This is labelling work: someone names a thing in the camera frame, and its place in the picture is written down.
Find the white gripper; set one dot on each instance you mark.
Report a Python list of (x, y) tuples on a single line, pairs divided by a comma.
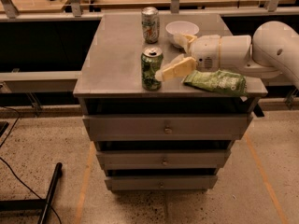
[(206, 53)]

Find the dark green soda can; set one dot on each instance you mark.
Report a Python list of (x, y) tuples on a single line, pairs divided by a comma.
[(151, 61)]

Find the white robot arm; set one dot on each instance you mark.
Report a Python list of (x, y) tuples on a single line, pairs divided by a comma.
[(271, 51)]

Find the white green soda can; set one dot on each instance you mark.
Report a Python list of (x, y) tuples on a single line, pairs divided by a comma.
[(150, 24)]

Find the white ceramic bowl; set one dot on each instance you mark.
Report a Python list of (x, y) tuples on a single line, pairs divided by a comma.
[(180, 27)]

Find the green chip bag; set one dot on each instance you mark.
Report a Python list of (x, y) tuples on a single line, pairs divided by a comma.
[(221, 81)]

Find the top grey drawer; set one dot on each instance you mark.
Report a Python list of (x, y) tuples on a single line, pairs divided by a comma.
[(166, 127)]

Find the grey drawer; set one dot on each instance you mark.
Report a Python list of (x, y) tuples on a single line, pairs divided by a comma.
[(175, 182), (166, 127), (162, 159)]

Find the grey drawer cabinet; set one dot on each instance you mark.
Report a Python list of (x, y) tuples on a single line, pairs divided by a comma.
[(110, 84)]

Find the grey metal railing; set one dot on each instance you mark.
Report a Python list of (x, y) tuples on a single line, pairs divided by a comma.
[(86, 8)]

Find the middle grey drawer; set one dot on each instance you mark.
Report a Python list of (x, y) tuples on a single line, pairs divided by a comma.
[(162, 159)]

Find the bottom grey drawer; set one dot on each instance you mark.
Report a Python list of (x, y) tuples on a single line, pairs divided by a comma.
[(175, 182)]

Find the black stand leg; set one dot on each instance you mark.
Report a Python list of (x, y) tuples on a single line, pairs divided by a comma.
[(41, 205)]

